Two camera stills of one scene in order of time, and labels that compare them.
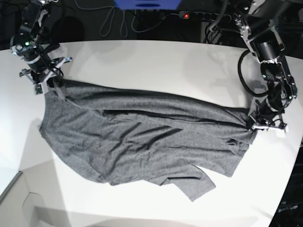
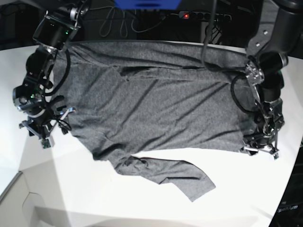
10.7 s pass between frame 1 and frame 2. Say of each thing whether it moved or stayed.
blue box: stayed
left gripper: moved
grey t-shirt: moved
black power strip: stayed
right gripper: moved
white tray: stayed
